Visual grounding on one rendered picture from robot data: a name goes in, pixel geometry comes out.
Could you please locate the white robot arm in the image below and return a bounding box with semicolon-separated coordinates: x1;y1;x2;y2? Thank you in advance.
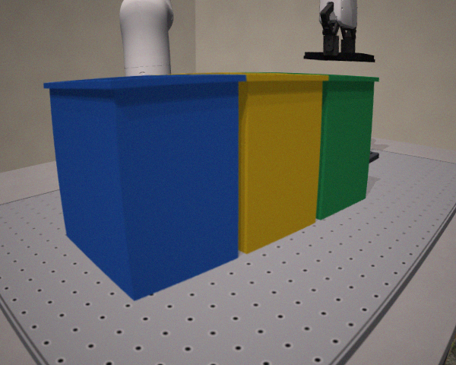
119;0;173;77

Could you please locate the yellow box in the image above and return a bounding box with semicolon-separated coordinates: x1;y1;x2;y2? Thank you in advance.
170;72;328;254

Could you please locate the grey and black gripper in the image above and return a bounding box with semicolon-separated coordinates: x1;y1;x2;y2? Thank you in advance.
319;0;357;56

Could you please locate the green bin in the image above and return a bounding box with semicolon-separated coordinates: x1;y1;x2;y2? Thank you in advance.
315;75;379;220

